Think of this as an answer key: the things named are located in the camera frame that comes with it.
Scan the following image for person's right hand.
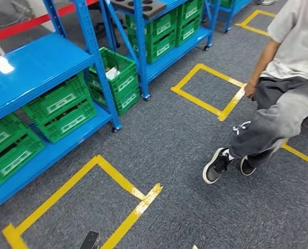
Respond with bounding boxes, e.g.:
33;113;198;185
244;79;257;100

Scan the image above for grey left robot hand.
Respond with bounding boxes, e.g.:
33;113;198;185
80;231;101;249

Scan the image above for blue metal shelf rack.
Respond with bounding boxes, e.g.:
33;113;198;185
99;0;220;101
0;0;124;237
203;0;252;33

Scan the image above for person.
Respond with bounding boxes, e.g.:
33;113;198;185
202;0;308;185

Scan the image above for black foam tray with holes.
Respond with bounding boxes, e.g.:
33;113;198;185
110;0;168;20

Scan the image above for white item in crate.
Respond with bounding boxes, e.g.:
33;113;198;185
105;67;121;80

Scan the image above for black office chair base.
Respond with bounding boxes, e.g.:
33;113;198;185
90;2;125;49

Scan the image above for red barrier belt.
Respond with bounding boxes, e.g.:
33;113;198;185
0;0;99;45

